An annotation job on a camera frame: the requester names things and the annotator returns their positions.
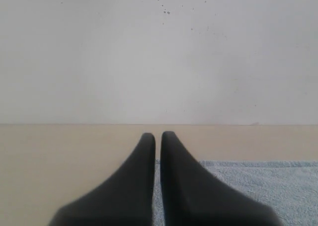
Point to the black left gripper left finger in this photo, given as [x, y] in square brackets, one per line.
[124, 199]

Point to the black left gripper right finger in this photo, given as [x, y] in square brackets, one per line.
[192, 196]

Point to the light blue fluffy towel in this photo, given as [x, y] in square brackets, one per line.
[289, 187]

